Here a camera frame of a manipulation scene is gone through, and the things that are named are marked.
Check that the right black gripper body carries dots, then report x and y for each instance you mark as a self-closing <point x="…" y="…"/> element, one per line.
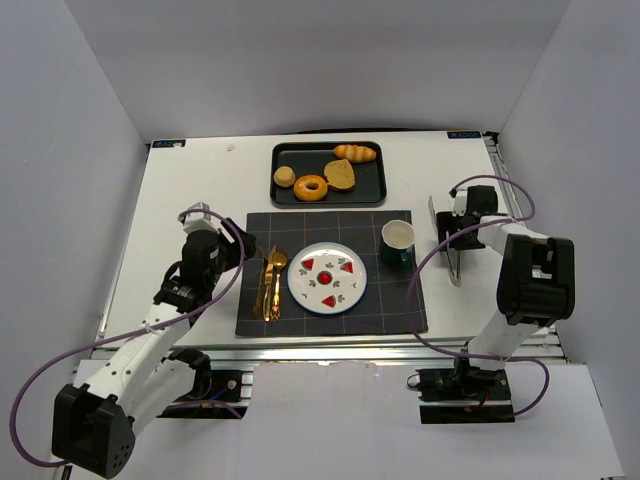
<point x="451" y="232"/>

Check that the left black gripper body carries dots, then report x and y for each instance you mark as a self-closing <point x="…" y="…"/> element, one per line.
<point x="239" y="242"/>

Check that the metal tongs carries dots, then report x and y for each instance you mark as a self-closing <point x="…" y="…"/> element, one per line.
<point x="450" y="257"/>

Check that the glazed donut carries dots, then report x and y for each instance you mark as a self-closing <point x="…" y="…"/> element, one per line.
<point x="310" y="188"/>

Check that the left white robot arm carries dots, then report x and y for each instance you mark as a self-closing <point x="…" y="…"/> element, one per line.
<point x="95" y="425"/>

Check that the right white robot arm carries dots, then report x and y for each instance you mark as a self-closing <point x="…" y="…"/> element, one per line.
<point x="536" y="283"/>

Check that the striped bread roll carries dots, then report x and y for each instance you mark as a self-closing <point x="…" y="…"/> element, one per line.
<point x="355" y="153"/>

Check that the brown bread slice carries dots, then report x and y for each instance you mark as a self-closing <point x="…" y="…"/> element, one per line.
<point x="339" y="175"/>

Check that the gold knife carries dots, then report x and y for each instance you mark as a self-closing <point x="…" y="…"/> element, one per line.
<point x="270" y="301"/>

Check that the gold spoon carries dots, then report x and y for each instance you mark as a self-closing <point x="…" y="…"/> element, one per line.
<point x="280" y="260"/>

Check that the green mug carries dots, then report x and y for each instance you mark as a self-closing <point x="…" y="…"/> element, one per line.
<point x="397" y="243"/>

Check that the small round bun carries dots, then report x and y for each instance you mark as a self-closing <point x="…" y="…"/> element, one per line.
<point x="284" y="177"/>

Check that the white strawberry plate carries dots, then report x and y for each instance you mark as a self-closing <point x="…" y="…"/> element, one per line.
<point x="327" y="278"/>

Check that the black grid placemat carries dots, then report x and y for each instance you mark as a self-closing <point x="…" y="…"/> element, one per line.
<point x="383" y="309"/>

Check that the black baking tray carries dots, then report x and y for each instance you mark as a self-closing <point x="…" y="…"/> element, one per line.
<point x="305" y="174"/>

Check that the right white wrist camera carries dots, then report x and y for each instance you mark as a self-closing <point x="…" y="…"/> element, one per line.
<point x="459" y="202"/>

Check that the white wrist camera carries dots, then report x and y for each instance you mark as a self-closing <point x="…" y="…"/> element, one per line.
<point x="459" y="202"/>
<point x="198" y="219"/>

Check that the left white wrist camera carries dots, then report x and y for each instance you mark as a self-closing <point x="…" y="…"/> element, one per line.
<point x="198" y="219"/>

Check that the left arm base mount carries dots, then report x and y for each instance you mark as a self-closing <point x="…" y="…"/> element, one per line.
<point x="228" y="397"/>

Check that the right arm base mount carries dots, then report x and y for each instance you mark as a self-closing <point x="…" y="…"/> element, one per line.
<point x="445" y="397"/>

